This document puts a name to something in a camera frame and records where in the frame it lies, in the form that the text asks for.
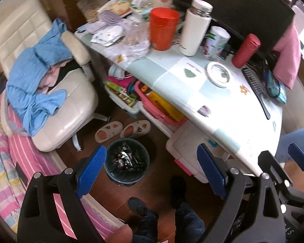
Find white tape roll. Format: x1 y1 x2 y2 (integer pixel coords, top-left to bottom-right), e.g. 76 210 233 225
205 62 232 88

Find dark round trash bin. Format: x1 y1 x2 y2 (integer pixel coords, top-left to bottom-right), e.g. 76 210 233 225
104 138 150 187

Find operator hand thumb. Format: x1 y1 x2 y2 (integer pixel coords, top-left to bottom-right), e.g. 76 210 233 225
105 224 133 243

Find white storage box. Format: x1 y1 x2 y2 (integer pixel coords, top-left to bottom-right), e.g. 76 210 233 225
166 121 230 183

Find operator right leg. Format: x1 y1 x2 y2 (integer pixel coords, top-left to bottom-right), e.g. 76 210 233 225
174 203 205 243

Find left beige slipper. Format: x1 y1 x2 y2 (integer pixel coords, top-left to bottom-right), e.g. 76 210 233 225
95 121 123 143

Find beige slipper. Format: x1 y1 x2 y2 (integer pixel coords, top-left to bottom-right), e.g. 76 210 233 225
120 120 151 138
95 121 123 143

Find operator left shoe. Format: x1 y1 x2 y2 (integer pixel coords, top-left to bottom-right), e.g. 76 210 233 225
127 197 149 217

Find right beige slipper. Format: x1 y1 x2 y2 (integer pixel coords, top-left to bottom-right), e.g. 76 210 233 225
120 120 151 138

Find blue wet wipes pack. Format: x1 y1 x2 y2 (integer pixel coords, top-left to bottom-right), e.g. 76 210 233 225
264 71 287 105

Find pink striped bedsheet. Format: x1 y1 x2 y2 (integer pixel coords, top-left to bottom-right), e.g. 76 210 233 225
0 96 124 238

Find pink cloth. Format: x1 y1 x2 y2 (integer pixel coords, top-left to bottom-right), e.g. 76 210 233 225
273 24 301 90

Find green snack packets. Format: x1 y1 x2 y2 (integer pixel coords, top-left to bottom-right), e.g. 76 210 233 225
105 81 137 107

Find pink plastic basket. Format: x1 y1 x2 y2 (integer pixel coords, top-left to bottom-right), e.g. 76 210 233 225
134 81 187 127

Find black comb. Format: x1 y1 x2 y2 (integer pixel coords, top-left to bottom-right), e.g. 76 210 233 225
242 67 271 120

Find blue jacket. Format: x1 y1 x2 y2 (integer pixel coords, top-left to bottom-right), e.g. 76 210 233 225
6 19 73 136

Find red thermos bottle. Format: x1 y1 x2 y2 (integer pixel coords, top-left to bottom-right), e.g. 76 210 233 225
232 33 261 69

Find printed drink can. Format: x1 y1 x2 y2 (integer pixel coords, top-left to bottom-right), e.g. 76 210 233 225
203 26 231 61

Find clear plastic bag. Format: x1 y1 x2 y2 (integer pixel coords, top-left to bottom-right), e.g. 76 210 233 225
104 22 150 65

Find white thermos bottle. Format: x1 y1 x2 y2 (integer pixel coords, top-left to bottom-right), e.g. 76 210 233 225
179 0 213 56

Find black monitor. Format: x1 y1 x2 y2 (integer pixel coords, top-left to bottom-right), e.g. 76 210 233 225
174 0 294 57

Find orange plastic cup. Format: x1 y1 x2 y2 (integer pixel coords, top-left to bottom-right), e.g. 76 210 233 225
150 7 180 51

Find white leather chair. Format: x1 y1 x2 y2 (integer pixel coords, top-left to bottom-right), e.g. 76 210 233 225
0 0 109 152

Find green lid plastic jar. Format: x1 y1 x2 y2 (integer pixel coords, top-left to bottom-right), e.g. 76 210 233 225
76 0 109 23

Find black cable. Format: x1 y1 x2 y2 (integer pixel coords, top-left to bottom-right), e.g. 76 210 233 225
260 60 282 99

